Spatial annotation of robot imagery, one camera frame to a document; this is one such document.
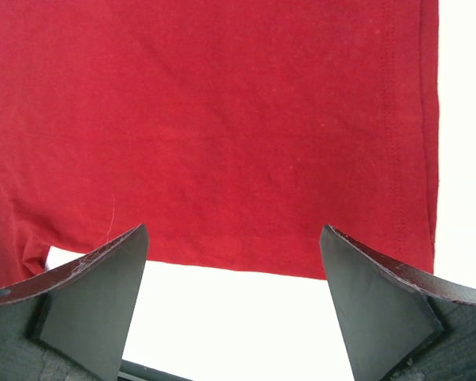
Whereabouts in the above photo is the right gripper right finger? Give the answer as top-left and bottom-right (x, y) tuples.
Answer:
(320, 225), (476, 380)

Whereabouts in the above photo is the dark red t shirt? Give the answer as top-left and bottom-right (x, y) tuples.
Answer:
(0, 1), (439, 288)

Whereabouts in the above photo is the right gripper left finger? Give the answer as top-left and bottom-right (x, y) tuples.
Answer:
(0, 225), (148, 380)

